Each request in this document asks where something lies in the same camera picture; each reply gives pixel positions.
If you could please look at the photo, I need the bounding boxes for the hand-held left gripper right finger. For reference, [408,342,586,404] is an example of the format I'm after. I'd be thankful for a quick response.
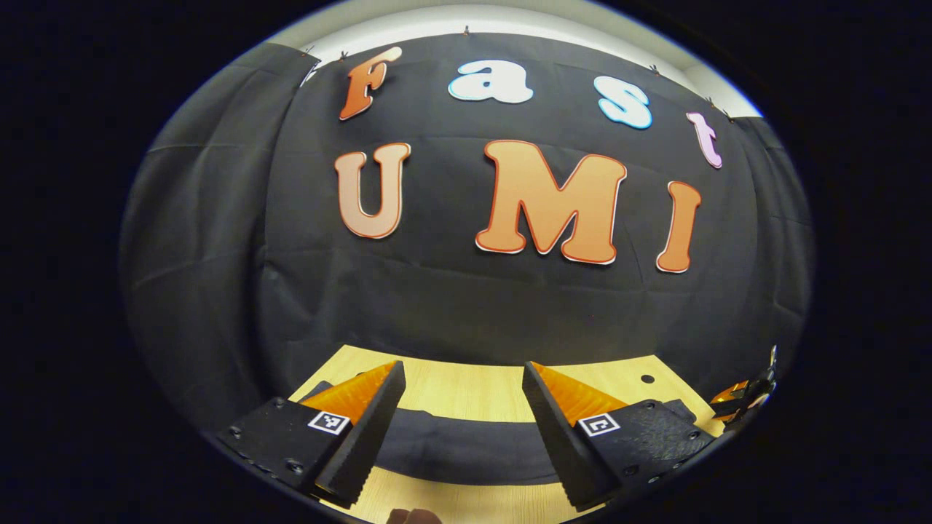
[521,361,716,512]

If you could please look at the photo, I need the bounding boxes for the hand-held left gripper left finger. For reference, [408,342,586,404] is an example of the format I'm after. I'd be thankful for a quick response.
[216,360,407,509]

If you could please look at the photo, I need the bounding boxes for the dark grey jeans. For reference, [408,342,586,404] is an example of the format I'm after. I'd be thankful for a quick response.
[300,378,718,486]

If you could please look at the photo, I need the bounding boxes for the black backdrop cloth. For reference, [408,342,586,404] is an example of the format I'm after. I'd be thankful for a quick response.
[119,29,815,437]

